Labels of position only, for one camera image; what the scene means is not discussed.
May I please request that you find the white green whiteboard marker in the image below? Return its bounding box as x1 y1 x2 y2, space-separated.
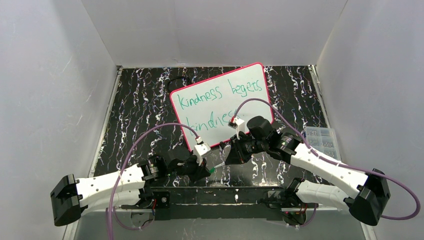
214 162 226 170

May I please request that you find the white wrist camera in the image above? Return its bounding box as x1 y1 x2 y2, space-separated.
193 143 212 166
228 116 246 140

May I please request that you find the black clip on whiteboard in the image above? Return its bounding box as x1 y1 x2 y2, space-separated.
218 141 228 151

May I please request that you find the pink framed whiteboard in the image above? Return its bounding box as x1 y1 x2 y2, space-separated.
170 62 274 147

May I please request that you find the purple cable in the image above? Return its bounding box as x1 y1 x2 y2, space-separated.
105 122 205 240
231 97 422 221

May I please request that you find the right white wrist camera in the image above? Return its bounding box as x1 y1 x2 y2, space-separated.
228 116 246 140

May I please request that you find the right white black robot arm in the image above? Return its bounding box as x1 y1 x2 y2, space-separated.
225 116 391 226

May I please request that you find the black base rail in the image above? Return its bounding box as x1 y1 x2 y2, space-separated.
118 186 313 221

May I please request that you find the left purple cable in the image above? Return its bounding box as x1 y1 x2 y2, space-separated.
105 122 205 240

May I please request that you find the clear plastic screw box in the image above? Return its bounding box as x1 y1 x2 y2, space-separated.
304 126 341 161

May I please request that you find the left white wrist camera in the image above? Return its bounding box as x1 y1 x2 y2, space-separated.
193 143 212 166

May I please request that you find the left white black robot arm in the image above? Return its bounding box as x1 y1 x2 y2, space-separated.
50 143 211 227

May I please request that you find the black cable behind whiteboard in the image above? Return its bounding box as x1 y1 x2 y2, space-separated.
166 76 192 95

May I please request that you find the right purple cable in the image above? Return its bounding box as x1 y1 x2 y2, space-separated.
231 97 422 221

